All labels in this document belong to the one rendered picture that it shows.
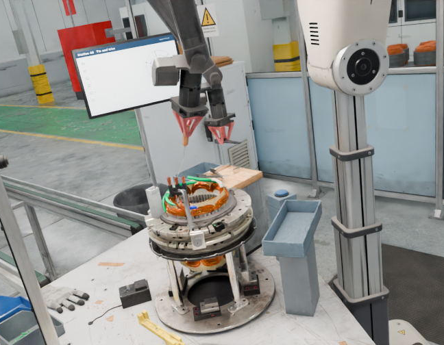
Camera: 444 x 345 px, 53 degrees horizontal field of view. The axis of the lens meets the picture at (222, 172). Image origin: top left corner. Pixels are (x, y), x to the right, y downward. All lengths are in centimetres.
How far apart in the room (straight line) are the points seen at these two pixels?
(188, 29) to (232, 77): 266
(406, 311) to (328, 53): 169
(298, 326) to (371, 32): 82
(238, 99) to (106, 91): 171
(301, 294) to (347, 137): 48
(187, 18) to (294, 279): 74
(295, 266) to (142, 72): 139
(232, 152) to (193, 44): 269
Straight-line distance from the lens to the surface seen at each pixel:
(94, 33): 500
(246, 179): 158
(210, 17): 411
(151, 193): 130
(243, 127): 385
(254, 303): 140
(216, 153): 365
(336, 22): 123
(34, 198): 299
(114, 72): 230
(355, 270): 156
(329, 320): 135
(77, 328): 155
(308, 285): 130
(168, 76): 115
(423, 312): 264
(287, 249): 116
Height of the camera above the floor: 164
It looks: 20 degrees down
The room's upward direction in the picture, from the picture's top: 10 degrees counter-clockwise
